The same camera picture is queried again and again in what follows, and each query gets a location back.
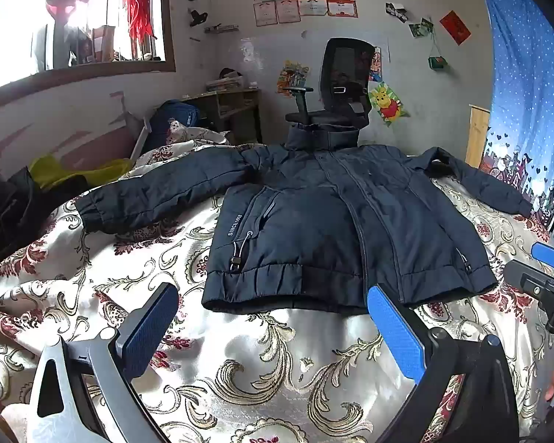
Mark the blue printed curtain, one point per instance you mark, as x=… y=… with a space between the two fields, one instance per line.
x=526 y=101

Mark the green wall photos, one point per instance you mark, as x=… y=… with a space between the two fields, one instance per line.
x=421 y=27

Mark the black-and-white wall photos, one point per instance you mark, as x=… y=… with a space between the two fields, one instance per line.
x=396 y=11

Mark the blue bag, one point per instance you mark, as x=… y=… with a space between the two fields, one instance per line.
x=173 y=117

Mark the black office chair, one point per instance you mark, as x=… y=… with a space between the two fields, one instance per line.
x=346 y=69

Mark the yellow bear poster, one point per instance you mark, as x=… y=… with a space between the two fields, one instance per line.
x=387 y=104

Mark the floral satin bedspread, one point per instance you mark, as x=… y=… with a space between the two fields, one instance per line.
x=258 y=369

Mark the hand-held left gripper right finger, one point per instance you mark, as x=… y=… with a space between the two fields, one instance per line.
x=397 y=332

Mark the white frame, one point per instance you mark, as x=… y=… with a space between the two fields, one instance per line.
x=138 y=136

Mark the green hanging pouch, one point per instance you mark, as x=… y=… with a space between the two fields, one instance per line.
x=437 y=63

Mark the yellow cloth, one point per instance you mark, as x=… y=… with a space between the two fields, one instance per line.
x=74 y=170

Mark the window with brown frame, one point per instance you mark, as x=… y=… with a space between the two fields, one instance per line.
x=27 y=23

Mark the navy padded jacket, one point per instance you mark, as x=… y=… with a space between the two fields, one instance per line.
x=304 y=221

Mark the red hanging cloth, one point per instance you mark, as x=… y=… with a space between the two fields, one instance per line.
x=138 y=9

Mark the anime character poster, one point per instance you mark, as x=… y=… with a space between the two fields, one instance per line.
x=376 y=64

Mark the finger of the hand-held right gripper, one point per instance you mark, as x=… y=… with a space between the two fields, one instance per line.
x=547 y=253

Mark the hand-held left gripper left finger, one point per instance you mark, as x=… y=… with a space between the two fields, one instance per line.
x=152 y=327

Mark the small wall shelf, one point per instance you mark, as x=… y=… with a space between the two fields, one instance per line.
x=220 y=28

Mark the stack of books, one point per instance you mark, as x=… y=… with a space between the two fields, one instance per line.
x=224 y=84

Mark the red envelope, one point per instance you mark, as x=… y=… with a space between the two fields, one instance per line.
x=455 y=27

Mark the wooden desk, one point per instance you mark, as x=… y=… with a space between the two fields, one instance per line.
x=235 y=101

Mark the colourful cartoon poster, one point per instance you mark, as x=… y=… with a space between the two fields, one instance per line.
x=293 y=77

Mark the black cloth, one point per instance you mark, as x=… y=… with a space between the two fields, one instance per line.
x=9 y=221

